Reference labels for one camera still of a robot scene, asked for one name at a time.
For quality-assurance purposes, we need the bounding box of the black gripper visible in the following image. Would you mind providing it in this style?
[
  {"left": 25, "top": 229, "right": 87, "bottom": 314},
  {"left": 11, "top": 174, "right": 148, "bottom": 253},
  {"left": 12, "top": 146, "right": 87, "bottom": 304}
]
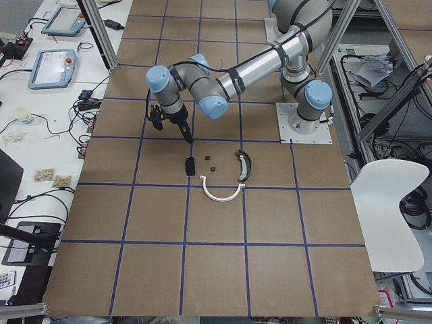
[{"left": 168, "top": 107, "right": 194, "bottom": 144}]

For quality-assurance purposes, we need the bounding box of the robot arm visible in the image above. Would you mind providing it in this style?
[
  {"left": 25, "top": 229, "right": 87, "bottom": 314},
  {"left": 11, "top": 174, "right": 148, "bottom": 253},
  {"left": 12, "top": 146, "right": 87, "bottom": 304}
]
[{"left": 146, "top": 1, "right": 333, "bottom": 143}]

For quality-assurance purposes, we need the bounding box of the black brake pad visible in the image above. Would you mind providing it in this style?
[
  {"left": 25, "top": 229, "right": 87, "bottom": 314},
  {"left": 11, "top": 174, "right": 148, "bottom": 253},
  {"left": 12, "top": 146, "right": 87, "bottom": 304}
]
[{"left": 185, "top": 157, "right": 196, "bottom": 176}]

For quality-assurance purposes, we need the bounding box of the olive brake shoe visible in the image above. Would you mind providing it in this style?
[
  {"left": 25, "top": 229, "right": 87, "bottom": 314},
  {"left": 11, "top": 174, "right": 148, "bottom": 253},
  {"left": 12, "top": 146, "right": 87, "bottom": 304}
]
[{"left": 234, "top": 149, "right": 252, "bottom": 182}]

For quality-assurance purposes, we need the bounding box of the black power adapter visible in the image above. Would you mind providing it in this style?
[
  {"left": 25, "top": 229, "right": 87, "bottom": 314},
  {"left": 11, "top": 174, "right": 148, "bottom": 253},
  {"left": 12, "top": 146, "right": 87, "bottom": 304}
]
[{"left": 103, "top": 19, "right": 124, "bottom": 30}]

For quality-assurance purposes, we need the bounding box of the near blue teach pendant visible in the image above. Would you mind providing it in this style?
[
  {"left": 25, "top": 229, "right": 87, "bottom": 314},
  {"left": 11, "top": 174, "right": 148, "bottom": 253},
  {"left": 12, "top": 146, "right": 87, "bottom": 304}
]
[{"left": 28, "top": 49, "right": 76, "bottom": 90}]

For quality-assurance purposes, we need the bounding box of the blue teach pendant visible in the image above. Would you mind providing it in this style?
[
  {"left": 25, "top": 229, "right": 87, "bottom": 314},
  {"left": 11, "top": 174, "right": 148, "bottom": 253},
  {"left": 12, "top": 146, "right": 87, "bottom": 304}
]
[
  {"left": 41, "top": 6, "right": 86, "bottom": 36},
  {"left": 28, "top": 49, "right": 76, "bottom": 90}
]

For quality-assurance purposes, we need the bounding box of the far blue teach pendant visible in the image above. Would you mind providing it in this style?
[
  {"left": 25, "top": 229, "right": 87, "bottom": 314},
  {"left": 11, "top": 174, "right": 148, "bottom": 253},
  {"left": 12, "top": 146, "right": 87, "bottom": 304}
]
[{"left": 41, "top": 6, "right": 86, "bottom": 36}]

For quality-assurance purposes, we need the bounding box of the white chair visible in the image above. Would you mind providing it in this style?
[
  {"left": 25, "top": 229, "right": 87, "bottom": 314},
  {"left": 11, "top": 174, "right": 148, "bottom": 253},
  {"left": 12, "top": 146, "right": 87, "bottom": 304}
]
[{"left": 351, "top": 159, "right": 429, "bottom": 273}]

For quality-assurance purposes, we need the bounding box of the white curved plastic bracket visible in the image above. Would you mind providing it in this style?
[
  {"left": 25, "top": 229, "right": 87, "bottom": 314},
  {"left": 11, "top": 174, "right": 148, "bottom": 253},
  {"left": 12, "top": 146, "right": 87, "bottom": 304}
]
[{"left": 199, "top": 175, "right": 246, "bottom": 203}]

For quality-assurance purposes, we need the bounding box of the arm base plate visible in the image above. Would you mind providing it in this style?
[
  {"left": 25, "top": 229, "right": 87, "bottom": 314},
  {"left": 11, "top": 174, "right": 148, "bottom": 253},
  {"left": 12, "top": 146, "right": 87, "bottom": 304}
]
[
  {"left": 264, "top": 18, "right": 283, "bottom": 43},
  {"left": 276, "top": 103, "right": 333, "bottom": 144}
]

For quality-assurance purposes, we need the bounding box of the aluminium frame post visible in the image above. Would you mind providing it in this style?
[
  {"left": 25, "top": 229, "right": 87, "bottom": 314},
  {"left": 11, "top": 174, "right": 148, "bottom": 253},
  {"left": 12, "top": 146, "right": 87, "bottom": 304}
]
[{"left": 77, "top": 0, "right": 118, "bottom": 71}]

